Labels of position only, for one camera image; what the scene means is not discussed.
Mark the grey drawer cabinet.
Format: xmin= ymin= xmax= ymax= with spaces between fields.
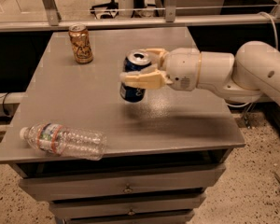
xmin=0 ymin=28 xmax=244 ymax=224

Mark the orange soda can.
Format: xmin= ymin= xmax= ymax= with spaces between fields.
xmin=68 ymin=23 xmax=93 ymax=64

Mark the white cable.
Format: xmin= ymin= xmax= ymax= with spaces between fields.
xmin=259 ymin=11 xmax=280 ymax=50

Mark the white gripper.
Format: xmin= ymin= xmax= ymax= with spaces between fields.
xmin=119 ymin=48 xmax=200 ymax=91

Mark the blue pepsi can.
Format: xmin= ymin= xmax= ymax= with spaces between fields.
xmin=119 ymin=49 xmax=153 ymax=104

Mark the grey metal railing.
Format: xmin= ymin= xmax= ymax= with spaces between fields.
xmin=0 ymin=0 xmax=280 ymax=32

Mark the black office chair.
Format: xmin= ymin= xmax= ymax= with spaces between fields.
xmin=89 ymin=0 xmax=119 ymax=20

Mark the clear plastic water bottle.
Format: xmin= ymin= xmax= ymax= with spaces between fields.
xmin=20 ymin=123 xmax=106 ymax=161

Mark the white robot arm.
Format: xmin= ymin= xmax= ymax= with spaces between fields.
xmin=120 ymin=41 xmax=280 ymax=106

